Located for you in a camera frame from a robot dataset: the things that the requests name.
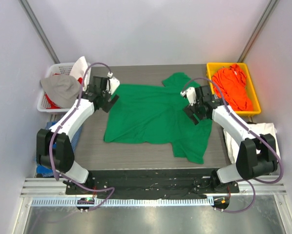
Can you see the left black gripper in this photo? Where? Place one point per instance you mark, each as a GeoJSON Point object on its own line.
{"type": "Point", "coordinates": [106, 98]}

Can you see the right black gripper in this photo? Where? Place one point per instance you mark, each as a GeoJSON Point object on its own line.
{"type": "Point", "coordinates": [196, 110]}

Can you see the green t-shirt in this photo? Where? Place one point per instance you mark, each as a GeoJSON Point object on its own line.
{"type": "Point", "coordinates": [154, 114]}

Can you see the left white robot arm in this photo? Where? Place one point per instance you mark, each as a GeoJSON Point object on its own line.
{"type": "Point", "coordinates": [54, 145]}

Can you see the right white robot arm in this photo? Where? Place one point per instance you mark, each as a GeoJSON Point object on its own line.
{"type": "Point", "coordinates": [257, 153]}

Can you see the white cloth in basket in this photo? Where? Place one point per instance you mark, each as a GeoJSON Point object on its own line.
{"type": "Point", "coordinates": [79, 68]}

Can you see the yellow plastic bin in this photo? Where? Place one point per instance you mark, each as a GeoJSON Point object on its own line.
{"type": "Point", "coordinates": [213, 67]}

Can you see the beige grey shirt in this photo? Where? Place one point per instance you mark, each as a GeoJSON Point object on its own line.
{"type": "Point", "coordinates": [60, 90]}

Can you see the orange t-shirt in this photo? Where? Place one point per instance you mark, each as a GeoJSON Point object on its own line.
{"type": "Point", "coordinates": [232, 83]}

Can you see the white folded shirt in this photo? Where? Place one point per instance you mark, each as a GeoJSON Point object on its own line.
{"type": "Point", "coordinates": [261, 128]}

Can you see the white perforated basket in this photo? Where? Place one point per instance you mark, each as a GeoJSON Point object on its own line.
{"type": "Point", "coordinates": [59, 89]}

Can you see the blue checked shirt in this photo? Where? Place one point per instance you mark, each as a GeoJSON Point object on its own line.
{"type": "Point", "coordinates": [46, 172]}

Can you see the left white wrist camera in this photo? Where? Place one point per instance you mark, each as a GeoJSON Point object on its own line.
{"type": "Point", "coordinates": [112, 83]}

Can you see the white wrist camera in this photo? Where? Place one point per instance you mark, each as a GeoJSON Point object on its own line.
{"type": "Point", "coordinates": [112, 83]}
{"type": "Point", "coordinates": [190, 95]}

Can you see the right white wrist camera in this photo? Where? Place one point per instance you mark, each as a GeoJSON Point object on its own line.
{"type": "Point", "coordinates": [190, 95]}

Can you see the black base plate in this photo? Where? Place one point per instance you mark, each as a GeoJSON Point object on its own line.
{"type": "Point", "coordinates": [153, 184]}

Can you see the slotted cable duct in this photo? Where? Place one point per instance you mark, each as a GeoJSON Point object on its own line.
{"type": "Point", "coordinates": [87, 202]}

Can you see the left aluminium corner rail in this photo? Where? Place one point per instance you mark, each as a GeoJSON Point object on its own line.
{"type": "Point", "coordinates": [39, 30]}

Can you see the aluminium corner rail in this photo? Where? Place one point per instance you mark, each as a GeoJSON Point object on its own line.
{"type": "Point", "coordinates": [268, 11]}
{"type": "Point", "coordinates": [39, 30]}

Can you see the right aluminium corner rail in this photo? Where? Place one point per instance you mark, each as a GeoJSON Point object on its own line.
{"type": "Point", "coordinates": [268, 11]}

